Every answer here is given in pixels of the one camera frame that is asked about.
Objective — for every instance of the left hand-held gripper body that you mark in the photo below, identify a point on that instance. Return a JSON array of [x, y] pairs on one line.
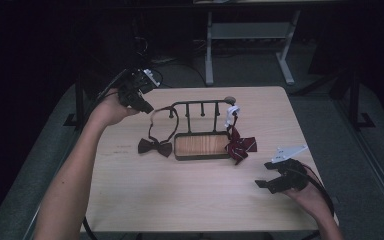
[[134, 87]]

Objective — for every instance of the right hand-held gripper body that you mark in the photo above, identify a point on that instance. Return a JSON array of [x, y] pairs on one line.
[[290, 173]]

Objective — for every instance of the dark brown bow tie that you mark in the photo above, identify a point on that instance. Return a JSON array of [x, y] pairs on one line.
[[155, 146]]

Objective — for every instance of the dark metal rack wooden base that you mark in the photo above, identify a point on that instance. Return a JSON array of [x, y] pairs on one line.
[[201, 145]]

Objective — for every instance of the person's left hand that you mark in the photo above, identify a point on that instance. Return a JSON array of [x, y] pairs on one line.
[[110, 108]]

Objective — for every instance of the person's right hand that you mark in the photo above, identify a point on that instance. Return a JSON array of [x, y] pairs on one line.
[[308, 200]]

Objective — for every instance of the striped dark red bow tie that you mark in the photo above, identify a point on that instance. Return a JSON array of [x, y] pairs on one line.
[[240, 145]]

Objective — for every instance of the black metal stand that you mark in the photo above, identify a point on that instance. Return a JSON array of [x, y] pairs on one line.
[[355, 100], [78, 106]]

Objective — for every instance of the grey metal table frame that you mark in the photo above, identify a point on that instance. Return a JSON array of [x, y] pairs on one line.
[[250, 31]]

